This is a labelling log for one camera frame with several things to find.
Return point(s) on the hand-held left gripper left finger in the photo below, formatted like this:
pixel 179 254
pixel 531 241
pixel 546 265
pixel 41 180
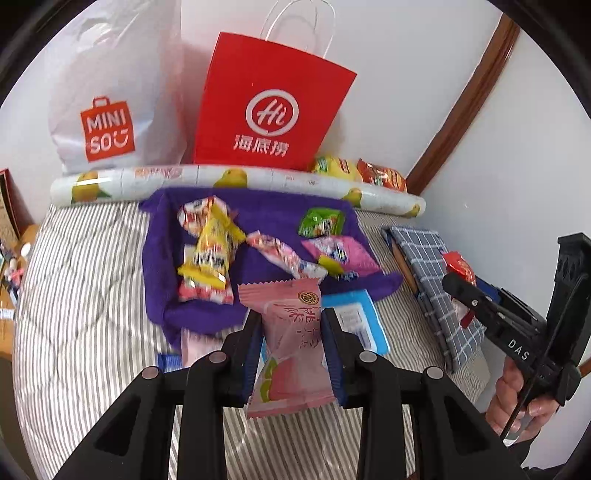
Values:
pixel 251 344

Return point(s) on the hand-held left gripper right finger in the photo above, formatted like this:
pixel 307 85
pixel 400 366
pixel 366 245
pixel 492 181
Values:
pixel 333 350

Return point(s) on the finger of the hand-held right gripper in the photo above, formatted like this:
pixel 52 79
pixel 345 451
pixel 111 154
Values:
pixel 496 291
pixel 471 300

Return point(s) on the small red snack packet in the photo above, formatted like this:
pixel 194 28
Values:
pixel 459 266

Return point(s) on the light pink snack packet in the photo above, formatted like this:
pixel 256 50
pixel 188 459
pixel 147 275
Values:
pixel 288 350

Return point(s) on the magenta printed snack packet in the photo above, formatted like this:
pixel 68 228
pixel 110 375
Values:
pixel 355 256

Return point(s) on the green snack packet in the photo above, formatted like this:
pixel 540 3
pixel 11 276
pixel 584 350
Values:
pixel 321 222

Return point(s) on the person's right hand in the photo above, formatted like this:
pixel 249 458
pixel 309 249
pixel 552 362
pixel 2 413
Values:
pixel 508 397

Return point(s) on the blue and white packet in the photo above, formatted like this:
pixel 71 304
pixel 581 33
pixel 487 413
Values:
pixel 358 318

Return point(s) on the grey checked pillow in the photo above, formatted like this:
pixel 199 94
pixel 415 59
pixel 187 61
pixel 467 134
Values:
pixel 429 272

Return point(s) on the pale pink flat packet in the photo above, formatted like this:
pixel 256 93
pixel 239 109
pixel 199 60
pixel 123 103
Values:
pixel 198 346

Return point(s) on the small blue packet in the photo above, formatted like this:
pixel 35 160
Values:
pixel 168 361

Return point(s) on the long pink-white snack packet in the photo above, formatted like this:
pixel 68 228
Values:
pixel 286 256

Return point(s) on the yellow snack packet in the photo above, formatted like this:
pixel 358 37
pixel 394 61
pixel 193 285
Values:
pixel 214 249

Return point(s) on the purple cloth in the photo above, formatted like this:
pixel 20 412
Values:
pixel 159 258

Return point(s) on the red-white snack packet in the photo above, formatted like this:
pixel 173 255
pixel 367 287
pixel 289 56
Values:
pixel 194 214

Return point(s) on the orange snack bag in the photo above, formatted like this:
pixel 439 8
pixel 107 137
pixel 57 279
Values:
pixel 383 176

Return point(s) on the striped bed sheet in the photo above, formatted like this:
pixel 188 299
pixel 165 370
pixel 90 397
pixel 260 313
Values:
pixel 83 300

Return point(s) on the fruit-print plastic film roll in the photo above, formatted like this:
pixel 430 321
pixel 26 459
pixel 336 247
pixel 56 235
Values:
pixel 194 177

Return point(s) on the yellow snack bag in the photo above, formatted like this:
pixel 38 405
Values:
pixel 334 167

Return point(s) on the red paper bag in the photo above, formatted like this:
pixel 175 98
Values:
pixel 272 92

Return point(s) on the white plastic bag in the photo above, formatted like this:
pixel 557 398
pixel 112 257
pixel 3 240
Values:
pixel 115 78

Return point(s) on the brown wooden door frame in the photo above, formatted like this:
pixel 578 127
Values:
pixel 466 106

